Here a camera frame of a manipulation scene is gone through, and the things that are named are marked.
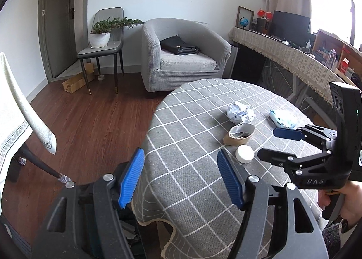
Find blue wet wipes pack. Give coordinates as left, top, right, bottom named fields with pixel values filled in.
left=269, top=109, right=298, bottom=129

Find white plastic jar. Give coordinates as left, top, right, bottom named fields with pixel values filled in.
left=235, top=144, right=255, bottom=164

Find brown tape roll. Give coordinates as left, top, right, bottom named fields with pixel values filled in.
left=223, top=123, right=255, bottom=146

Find white paper ball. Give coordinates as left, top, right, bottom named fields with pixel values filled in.
left=226, top=101, right=256, bottom=125

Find person's right hand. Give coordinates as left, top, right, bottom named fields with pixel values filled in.
left=317, top=180, right=362, bottom=224

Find beige fringed desk cloth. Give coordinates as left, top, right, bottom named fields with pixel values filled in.
left=228, top=27, right=342, bottom=103

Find black table leg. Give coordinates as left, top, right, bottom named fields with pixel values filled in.
left=15, top=144, right=72, bottom=184

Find grey checked tablecloth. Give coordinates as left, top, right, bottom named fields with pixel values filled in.
left=132, top=79, right=316, bottom=258

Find black monitor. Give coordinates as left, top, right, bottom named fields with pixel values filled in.
left=269, top=11, right=310, bottom=46

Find patterned white tablecloth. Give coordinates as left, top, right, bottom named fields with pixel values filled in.
left=0, top=51, right=57, bottom=217

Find small red flags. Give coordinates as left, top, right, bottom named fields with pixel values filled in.
left=257, top=9, right=273, bottom=21

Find small blue globe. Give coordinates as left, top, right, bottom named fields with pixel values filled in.
left=239, top=17, right=249, bottom=29

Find cardboard box on floor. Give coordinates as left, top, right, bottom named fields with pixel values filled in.
left=63, top=63, right=95, bottom=94

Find framed picture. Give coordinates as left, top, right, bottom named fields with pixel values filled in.
left=236, top=6, right=254, bottom=30

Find grey armchair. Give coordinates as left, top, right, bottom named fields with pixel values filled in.
left=141, top=18, right=231, bottom=94

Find black handbag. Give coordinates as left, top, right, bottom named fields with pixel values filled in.
left=160, top=35, right=201, bottom=55

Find grey dining chair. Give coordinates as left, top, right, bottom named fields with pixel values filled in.
left=77, top=7, right=124, bottom=94

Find potted green plant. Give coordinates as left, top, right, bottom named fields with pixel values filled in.
left=89, top=17, right=143, bottom=49

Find grey door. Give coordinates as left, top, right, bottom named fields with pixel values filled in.
left=38, top=0, right=88, bottom=82

